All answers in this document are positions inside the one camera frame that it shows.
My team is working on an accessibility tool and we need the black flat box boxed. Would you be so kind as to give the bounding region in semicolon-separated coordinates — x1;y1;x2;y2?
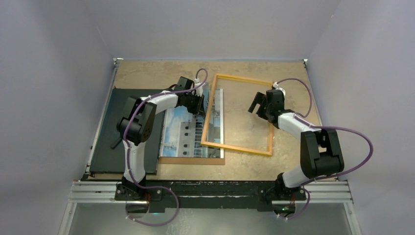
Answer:
90;88;164;175

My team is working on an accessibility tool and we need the yellow wooden picture frame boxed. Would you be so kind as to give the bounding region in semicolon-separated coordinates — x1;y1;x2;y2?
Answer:
200;73;276;157

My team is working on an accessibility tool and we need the building and sky photo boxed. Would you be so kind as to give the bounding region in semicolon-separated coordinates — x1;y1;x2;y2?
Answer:
160;89;224;160

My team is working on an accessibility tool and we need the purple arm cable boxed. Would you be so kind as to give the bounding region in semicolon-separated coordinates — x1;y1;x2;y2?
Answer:
275;77;374;221
123;68;209;228

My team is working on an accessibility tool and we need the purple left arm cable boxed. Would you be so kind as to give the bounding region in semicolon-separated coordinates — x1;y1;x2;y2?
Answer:
123;68;209;228

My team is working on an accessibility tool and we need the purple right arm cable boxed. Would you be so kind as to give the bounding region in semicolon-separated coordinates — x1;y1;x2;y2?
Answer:
275;77;374;221

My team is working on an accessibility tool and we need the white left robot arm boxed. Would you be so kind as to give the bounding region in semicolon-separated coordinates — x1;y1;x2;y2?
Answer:
117;77;206;200

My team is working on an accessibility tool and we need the brown backing board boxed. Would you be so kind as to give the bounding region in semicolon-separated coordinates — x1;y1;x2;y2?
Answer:
158;157;225;165

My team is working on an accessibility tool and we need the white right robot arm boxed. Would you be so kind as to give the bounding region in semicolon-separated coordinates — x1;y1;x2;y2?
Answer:
248;89;345;199

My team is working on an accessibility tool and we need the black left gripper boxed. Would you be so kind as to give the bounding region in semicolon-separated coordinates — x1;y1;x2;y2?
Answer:
184;93;206;118

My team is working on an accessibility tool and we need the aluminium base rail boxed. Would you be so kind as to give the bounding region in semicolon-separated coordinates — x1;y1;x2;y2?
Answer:
69;181;352;213

